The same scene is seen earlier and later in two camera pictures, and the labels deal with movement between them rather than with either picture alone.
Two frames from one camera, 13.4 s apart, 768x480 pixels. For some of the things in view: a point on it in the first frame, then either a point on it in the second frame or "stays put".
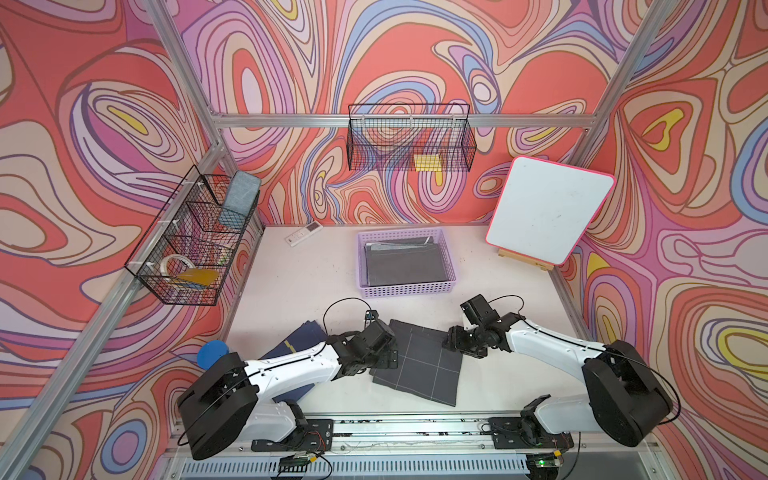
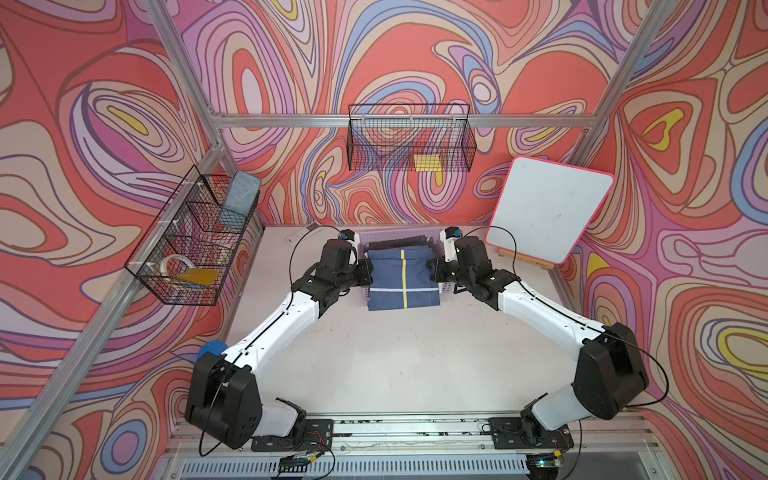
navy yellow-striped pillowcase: (308, 334) → (401, 279)
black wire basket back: (411, 137) stays put
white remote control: (303, 232) stays put
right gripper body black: (468, 341) → (451, 272)
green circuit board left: (294, 463) stays put
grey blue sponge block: (242, 194) stays put
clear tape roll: (164, 262) stays put
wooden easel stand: (509, 254) stays put
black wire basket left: (185, 256) stays put
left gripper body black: (382, 359) → (352, 275)
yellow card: (201, 276) stays put
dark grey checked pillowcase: (425, 366) → (399, 243)
